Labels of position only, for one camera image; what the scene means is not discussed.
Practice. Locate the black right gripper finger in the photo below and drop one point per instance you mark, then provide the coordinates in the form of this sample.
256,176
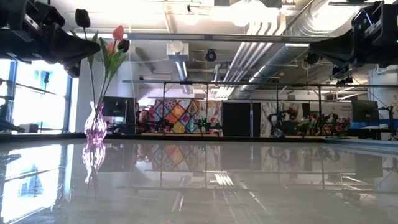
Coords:
348,43
342,59

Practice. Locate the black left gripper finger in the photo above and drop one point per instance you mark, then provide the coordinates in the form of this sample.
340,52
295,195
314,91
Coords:
56,40
71,59

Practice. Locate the black artificial tulip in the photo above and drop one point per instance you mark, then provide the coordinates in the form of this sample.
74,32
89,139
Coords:
82,18
123,45

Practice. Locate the pink artificial tulip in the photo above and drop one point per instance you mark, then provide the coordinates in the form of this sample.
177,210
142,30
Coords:
111,49
118,32

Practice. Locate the black background robot arm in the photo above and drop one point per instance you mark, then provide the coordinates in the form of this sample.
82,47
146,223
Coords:
329,123
275,121

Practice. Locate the purple glass vase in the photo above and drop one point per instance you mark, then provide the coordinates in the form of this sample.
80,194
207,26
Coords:
95,127

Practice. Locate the black monitor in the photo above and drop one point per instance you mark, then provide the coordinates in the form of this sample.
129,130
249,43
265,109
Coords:
365,110
118,107

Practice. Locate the black tripod stand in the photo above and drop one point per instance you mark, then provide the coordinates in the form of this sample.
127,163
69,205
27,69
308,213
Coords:
390,121

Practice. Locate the person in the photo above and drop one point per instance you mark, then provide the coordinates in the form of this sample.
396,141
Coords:
143,119

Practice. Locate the white ceiling unit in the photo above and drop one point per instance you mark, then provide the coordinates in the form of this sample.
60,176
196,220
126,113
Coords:
177,51

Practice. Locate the black partition panel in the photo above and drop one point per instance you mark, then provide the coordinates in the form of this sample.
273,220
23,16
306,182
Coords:
239,119

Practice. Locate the colourful patchwork quilt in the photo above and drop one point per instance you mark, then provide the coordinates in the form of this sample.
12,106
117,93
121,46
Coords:
180,115

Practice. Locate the grey overhead beam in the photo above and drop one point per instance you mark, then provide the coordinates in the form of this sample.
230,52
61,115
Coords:
217,37

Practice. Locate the silver ventilation duct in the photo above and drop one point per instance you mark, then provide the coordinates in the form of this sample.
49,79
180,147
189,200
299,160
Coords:
280,56

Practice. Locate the black metal rack frame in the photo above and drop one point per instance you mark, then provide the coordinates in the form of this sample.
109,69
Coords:
217,83

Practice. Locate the black ceiling camera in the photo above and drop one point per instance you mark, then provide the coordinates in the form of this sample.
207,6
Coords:
211,55

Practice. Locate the black metal table frame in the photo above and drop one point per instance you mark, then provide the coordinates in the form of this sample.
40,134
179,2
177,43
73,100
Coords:
217,137

